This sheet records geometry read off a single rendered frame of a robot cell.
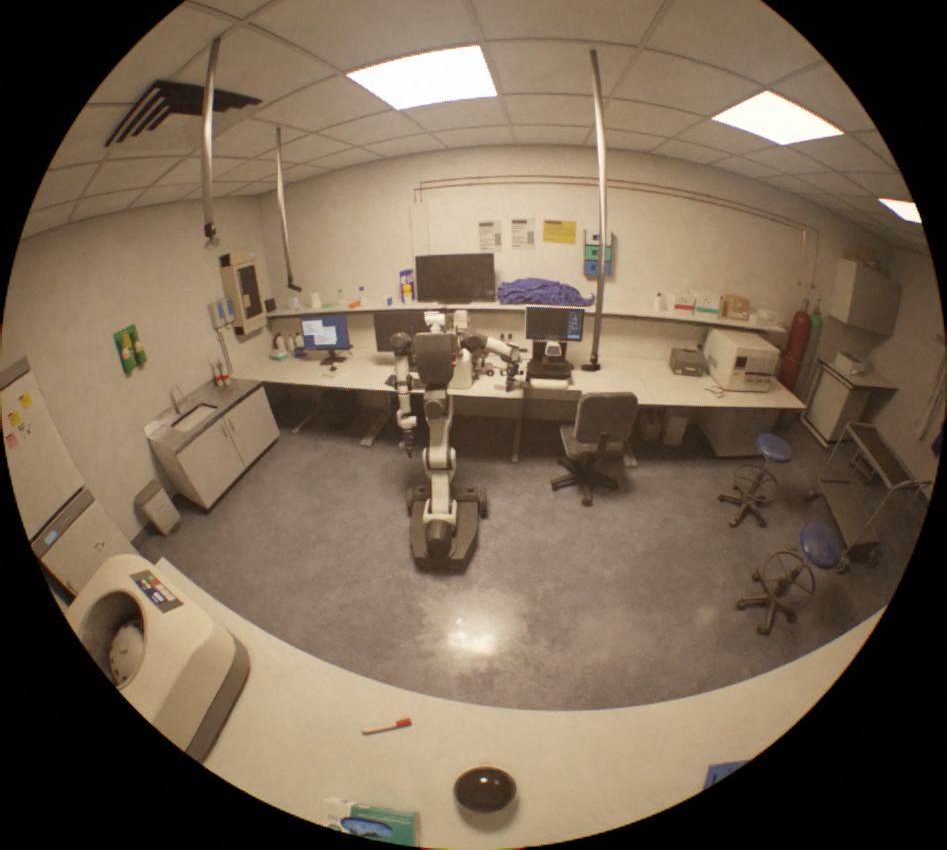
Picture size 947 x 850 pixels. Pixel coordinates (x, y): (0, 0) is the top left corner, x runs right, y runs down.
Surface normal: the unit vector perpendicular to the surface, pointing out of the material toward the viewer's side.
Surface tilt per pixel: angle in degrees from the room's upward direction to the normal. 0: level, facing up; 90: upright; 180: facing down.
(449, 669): 0
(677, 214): 90
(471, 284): 86
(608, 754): 0
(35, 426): 90
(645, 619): 0
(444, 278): 86
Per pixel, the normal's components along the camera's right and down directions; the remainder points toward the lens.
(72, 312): 0.98, 0.04
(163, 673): -0.04, -0.90
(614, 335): -0.18, 0.43
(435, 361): 0.04, 0.41
